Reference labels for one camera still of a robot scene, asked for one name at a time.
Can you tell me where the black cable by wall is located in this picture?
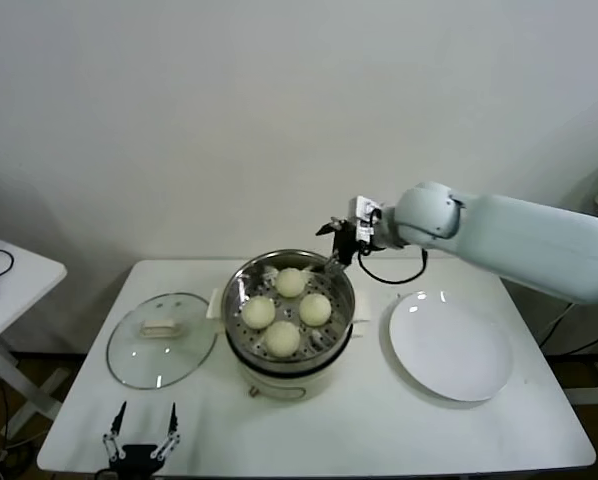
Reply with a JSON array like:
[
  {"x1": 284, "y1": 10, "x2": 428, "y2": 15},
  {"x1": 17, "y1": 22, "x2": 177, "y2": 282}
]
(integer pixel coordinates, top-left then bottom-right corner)
[{"x1": 538, "y1": 299, "x2": 598, "y2": 354}]

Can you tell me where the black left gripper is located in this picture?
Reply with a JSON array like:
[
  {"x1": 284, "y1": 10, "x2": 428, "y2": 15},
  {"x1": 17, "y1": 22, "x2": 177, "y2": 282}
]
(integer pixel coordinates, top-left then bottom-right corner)
[{"x1": 102, "y1": 399, "x2": 182, "y2": 480}]

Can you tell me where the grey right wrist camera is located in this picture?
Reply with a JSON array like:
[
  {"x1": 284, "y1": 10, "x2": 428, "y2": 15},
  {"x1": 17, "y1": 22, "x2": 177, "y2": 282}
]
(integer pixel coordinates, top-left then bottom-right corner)
[{"x1": 347, "y1": 196, "x2": 384, "y2": 242}]

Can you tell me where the white steamed baozi bun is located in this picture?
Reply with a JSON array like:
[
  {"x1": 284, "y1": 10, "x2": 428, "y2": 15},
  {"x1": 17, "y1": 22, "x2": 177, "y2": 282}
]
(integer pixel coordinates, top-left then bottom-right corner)
[
  {"x1": 242, "y1": 295, "x2": 278, "y2": 331},
  {"x1": 275, "y1": 267, "x2": 308, "y2": 299},
  {"x1": 298, "y1": 293, "x2": 333, "y2": 327},
  {"x1": 263, "y1": 320, "x2": 302, "y2": 359}
]

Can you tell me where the white desk frame base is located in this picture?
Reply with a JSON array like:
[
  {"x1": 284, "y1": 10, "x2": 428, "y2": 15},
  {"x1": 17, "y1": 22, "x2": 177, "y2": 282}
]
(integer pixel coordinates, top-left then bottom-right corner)
[{"x1": 563, "y1": 359, "x2": 598, "y2": 406}]

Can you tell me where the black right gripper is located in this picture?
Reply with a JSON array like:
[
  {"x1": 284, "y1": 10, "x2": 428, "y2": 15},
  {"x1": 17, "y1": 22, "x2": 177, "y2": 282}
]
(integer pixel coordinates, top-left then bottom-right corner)
[{"x1": 314, "y1": 217, "x2": 363, "y2": 275}]

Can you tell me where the white side table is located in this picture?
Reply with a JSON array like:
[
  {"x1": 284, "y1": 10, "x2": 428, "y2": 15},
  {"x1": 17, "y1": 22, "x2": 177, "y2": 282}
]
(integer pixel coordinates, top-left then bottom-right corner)
[{"x1": 0, "y1": 230, "x2": 69, "y2": 426}]

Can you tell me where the round glass pot lid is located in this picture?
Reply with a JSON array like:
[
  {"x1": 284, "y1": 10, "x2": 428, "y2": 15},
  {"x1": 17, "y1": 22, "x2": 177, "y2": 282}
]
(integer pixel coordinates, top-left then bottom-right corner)
[{"x1": 106, "y1": 292, "x2": 219, "y2": 390}]

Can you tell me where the perforated steel steamer basket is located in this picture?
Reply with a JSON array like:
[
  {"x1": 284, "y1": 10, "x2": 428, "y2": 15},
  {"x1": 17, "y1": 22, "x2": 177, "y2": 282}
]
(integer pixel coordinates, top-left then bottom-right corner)
[{"x1": 207, "y1": 248, "x2": 372, "y2": 364}]

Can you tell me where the cream electric cooker base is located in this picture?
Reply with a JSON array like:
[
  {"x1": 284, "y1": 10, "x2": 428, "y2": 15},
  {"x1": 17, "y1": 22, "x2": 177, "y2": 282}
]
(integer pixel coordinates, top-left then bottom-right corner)
[{"x1": 213, "y1": 319, "x2": 368, "y2": 401}]

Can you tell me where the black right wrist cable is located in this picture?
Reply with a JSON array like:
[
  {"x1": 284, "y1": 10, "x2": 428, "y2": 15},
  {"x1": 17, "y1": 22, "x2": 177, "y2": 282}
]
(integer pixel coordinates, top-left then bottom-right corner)
[{"x1": 356, "y1": 239, "x2": 429, "y2": 285}]

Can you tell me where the white round plate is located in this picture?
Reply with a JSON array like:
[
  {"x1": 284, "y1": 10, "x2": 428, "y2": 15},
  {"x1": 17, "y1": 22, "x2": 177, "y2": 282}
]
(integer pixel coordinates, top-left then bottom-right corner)
[{"x1": 388, "y1": 290, "x2": 515, "y2": 403}]

